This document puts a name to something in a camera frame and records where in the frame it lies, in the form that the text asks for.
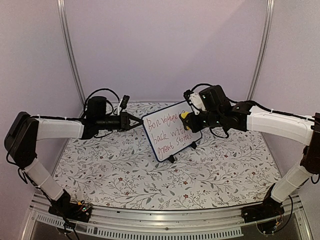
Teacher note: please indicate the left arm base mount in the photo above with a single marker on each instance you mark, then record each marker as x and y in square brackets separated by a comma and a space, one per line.
[78, 211]

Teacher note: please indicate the left aluminium frame post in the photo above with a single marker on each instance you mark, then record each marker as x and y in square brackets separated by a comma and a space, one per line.
[61, 7]

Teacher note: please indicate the aluminium frame post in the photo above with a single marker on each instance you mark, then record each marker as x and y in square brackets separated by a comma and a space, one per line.
[269, 12]
[61, 7]

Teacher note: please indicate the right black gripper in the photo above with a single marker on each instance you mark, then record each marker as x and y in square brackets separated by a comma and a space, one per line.
[194, 126]

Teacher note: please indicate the yellow black eraser sponge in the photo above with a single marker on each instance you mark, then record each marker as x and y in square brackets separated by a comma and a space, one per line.
[183, 116]

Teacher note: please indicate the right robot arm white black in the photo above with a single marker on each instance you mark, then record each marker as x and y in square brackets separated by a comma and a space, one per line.
[250, 116]

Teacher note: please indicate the floral patterned table mat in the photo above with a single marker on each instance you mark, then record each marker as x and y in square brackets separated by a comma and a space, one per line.
[119, 169]

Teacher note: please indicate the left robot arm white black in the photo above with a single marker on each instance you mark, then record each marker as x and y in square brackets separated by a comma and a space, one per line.
[27, 130]

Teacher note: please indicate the wire whiteboard stand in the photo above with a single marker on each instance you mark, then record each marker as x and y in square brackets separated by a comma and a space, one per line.
[174, 157]

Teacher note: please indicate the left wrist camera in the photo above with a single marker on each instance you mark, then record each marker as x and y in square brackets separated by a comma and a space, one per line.
[122, 105]

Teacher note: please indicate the front aluminium rail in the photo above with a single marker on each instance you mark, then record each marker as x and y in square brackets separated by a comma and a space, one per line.
[107, 223]

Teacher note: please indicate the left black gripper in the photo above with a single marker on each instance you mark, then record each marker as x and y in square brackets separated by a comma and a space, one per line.
[125, 121]

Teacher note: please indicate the small blue-framed whiteboard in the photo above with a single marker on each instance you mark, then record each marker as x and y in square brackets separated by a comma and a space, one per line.
[165, 131]

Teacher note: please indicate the right aluminium frame post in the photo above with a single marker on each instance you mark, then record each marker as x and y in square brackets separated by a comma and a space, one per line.
[269, 12]

